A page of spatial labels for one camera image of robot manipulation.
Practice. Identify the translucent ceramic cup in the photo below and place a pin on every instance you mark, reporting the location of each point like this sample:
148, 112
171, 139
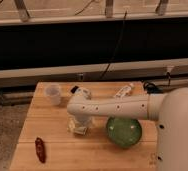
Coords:
53, 93

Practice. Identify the dark red chili pepper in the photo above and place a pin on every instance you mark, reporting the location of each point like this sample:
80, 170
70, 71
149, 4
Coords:
40, 150

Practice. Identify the green bowl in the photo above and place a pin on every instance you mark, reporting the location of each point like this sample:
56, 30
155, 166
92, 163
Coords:
124, 132

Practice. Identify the white sponge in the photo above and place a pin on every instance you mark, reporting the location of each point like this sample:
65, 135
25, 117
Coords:
79, 124

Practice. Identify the white plastic bottle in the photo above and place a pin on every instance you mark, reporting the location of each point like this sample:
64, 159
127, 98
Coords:
125, 91

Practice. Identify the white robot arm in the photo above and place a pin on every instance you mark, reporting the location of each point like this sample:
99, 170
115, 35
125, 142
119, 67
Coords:
169, 110

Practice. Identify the black rectangular block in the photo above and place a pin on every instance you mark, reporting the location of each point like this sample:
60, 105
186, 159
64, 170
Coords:
73, 90

